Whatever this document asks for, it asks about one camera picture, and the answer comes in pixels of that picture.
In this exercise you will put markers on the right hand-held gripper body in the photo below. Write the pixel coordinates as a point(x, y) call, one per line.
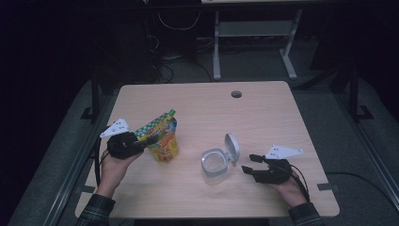
point(276, 172)

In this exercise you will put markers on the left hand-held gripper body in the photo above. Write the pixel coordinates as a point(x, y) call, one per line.
point(124, 146)

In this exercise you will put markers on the yellow snack pouch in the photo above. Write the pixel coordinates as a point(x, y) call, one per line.
point(164, 147)

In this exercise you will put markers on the clear container with white lid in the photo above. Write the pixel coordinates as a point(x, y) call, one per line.
point(233, 146)

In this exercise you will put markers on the person's right hand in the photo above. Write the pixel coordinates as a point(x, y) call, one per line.
point(291, 191)

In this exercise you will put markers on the person's left hand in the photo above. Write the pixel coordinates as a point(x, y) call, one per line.
point(111, 172)

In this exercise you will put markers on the grey tape strip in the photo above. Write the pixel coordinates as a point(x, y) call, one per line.
point(327, 187)
point(87, 189)

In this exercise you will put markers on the black metal stand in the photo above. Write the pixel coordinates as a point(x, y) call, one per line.
point(354, 94)
point(95, 100)

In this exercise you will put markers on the white-framed desk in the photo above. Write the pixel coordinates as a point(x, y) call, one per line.
point(251, 29)

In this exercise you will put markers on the grey metal rail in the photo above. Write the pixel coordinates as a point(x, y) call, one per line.
point(73, 182)
point(370, 147)

